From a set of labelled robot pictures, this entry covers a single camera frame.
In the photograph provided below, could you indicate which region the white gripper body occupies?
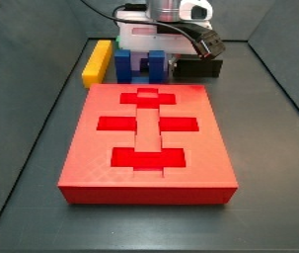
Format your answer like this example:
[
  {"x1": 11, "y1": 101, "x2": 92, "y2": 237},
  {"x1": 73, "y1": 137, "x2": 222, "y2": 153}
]
[{"x1": 116, "y1": 0, "x2": 214, "y2": 54}]

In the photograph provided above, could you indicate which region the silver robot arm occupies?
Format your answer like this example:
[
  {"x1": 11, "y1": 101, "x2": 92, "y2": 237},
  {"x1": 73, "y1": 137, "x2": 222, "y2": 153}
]
[{"x1": 115, "y1": 0, "x2": 218, "y2": 57}]

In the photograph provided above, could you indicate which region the red board with cutouts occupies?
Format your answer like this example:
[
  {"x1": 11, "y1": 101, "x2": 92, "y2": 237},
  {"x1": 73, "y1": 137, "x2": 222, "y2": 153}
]
[{"x1": 57, "y1": 84, "x2": 239, "y2": 205}]

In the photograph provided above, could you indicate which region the green stepped block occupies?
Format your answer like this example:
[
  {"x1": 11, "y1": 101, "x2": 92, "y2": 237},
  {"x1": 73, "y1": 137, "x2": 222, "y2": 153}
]
[{"x1": 115, "y1": 36, "x2": 120, "y2": 48}]

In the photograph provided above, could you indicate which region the blue U-shaped block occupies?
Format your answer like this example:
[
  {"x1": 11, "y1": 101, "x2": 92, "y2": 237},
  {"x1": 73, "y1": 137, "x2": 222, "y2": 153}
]
[{"x1": 115, "y1": 49, "x2": 167, "y2": 84}]

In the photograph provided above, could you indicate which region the yellow long block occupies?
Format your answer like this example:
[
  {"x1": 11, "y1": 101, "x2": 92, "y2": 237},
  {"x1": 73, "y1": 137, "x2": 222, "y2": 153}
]
[{"x1": 81, "y1": 40, "x2": 112, "y2": 88}]

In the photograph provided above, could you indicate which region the black fixture bracket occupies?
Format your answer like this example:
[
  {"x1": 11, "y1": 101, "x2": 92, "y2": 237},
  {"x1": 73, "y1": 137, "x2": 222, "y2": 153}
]
[{"x1": 172, "y1": 55, "x2": 223, "y2": 78}]

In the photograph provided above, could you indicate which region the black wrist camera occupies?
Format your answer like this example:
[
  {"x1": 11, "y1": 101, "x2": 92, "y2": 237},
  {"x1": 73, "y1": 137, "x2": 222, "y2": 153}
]
[{"x1": 156, "y1": 23, "x2": 226, "y2": 59}]

